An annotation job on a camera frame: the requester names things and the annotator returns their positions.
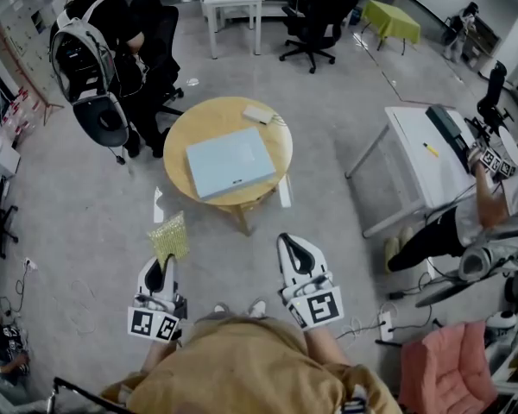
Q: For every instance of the person's right forearm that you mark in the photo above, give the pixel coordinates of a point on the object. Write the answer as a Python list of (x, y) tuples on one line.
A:
[(324, 345)]

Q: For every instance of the person's left forearm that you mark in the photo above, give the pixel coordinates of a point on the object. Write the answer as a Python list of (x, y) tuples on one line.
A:
[(155, 354)]

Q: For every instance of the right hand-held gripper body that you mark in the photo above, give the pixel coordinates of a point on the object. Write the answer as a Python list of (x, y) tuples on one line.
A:
[(319, 306)]

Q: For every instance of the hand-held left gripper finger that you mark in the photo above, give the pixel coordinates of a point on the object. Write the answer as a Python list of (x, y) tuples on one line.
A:
[(144, 279), (171, 278)]

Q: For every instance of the person's tan shirt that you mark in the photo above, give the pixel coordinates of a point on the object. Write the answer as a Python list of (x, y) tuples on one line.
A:
[(241, 369)]

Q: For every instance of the person's right shoe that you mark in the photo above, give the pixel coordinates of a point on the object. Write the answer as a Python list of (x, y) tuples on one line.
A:
[(257, 308)]

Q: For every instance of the yellow marker pen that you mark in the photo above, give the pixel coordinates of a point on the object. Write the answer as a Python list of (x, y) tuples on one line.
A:
[(431, 149)]

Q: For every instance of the small white flat box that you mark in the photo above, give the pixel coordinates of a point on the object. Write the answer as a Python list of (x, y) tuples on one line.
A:
[(257, 114)]

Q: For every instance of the dark flat case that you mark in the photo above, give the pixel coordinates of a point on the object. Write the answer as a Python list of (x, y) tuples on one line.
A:
[(446, 125)]

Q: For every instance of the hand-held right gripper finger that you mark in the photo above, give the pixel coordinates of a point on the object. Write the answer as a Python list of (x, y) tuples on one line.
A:
[(283, 261), (318, 263)]

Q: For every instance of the white floor tape strip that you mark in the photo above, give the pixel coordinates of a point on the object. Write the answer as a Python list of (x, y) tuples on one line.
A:
[(158, 205), (285, 190)]

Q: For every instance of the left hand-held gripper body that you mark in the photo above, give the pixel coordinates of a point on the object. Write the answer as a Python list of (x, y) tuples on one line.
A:
[(149, 322)]

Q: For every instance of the grey backpack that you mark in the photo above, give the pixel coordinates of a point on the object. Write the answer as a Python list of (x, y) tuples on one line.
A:
[(84, 67)]

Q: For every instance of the round wooden table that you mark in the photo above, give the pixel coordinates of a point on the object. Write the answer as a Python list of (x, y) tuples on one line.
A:
[(190, 127)]

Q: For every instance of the pink cushion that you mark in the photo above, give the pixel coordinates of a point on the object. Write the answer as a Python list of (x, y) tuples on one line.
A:
[(444, 369)]

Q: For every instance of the white power strip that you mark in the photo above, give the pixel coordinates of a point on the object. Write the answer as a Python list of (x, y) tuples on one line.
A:
[(385, 326)]

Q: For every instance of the yellow-green sponge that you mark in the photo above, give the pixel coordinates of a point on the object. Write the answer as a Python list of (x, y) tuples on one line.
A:
[(168, 235)]

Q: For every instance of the person's shoe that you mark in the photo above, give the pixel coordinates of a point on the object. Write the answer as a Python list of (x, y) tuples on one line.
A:
[(221, 308), (257, 308)]

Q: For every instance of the black metal bar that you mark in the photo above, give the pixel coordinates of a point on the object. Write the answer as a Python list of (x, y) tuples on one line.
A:
[(86, 393)]

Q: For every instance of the person's left shoe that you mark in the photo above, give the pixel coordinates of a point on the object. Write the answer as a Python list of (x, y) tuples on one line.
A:
[(221, 308)]

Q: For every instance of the small white round table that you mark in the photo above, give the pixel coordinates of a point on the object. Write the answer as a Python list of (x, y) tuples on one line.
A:
[(510, 149)]

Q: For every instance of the white rectangular desk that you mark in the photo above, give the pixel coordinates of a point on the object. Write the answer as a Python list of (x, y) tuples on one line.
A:
[(414, 153)]

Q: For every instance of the table with green cover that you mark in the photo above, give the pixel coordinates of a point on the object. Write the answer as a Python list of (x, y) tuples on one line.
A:
[(390, 20)]

